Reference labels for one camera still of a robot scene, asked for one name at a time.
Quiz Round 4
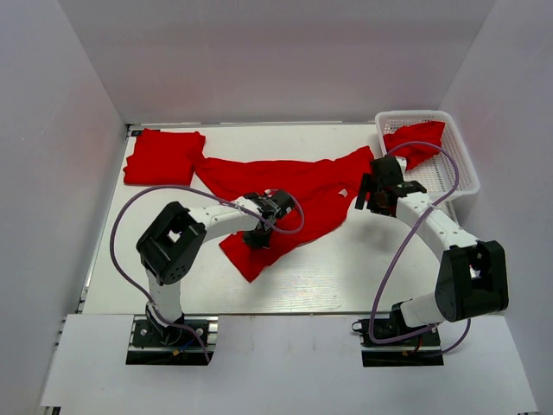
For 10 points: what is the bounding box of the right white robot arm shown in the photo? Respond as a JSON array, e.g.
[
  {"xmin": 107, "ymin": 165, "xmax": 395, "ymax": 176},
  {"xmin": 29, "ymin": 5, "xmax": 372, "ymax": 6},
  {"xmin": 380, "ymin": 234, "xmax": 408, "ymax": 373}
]
[{"xmin": 355, "ymin": 156, "xmax": 509, "ymax": 345}]

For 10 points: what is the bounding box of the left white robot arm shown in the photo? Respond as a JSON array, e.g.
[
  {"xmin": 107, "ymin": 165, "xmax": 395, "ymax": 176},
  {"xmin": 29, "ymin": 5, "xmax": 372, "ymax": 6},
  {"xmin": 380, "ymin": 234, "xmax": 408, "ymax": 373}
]
[{"xmin": 137, "ymin": 190, "xmax": 297, "ymax": 345}]

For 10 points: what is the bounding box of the folded red t shirt stack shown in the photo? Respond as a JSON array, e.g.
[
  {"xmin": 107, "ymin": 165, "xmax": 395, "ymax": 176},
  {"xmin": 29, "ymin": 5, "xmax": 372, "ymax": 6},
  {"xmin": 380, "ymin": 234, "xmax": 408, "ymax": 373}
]
[{"xmin": 123, "ymin": 129, "xmax": 206, "ymax": 186}]

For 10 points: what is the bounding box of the white plastic basket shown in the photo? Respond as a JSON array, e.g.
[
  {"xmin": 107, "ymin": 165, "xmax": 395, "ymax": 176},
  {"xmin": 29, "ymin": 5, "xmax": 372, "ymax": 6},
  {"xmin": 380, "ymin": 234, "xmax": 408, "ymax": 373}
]
[{"xmin": 375, "ymin": 110, "xmax": 480, "ymax": 201}]

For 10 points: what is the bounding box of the red t shirt in basket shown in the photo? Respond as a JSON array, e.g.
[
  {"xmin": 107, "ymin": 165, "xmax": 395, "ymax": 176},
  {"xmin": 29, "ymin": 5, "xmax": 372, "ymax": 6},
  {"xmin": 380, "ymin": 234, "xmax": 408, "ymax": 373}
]
[{"xmin": 383, "ymin": 121, "xmax": 446, "ymax": 170}]

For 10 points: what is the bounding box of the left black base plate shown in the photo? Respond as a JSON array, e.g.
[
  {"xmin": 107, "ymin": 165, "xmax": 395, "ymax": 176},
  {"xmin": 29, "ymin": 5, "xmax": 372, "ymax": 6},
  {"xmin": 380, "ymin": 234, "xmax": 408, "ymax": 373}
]
[{"xmin": 125, "ymin": 316, "xmax": 219, "ymax": 367}]

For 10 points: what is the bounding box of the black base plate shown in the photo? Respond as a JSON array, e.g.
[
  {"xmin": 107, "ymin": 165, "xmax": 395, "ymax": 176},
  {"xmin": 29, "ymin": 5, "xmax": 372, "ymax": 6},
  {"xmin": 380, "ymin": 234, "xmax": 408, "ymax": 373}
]
[
  {"xmin": 351, "ymin": 318, "xmax": 444, "ymax": 368},
  {"xmin": 125, "ymin": 316, "xmax": 219, "ymax": 367}
]

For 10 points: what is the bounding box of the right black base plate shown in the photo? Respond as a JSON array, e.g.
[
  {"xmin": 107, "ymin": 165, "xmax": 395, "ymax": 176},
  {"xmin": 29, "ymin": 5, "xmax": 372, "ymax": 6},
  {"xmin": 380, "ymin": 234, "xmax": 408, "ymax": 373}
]
[{"xmin": 351, "ymin": 318, "xmax": 444, "ymax": 368}]

